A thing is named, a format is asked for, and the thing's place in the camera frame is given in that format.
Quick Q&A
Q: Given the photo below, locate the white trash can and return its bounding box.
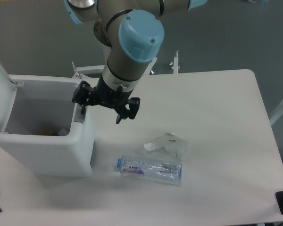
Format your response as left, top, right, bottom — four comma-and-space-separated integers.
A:
0, 64, 95, 177

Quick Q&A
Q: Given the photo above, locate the crumpled white paper carton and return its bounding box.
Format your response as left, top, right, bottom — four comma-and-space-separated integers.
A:
143, 133, 191, 161

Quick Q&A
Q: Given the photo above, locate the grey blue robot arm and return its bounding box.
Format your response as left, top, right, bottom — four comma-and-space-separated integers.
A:
64, 0, 204, 122

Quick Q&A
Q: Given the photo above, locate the white frame bracket with bolt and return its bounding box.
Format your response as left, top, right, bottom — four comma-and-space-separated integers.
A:
169, 50, 180, 74

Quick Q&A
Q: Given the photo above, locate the clear plastic water bottle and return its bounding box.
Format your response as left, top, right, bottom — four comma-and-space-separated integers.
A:
113, 155, 183, 186

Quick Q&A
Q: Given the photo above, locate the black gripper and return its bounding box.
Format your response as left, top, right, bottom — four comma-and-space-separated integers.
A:
72, 77, 141, 124

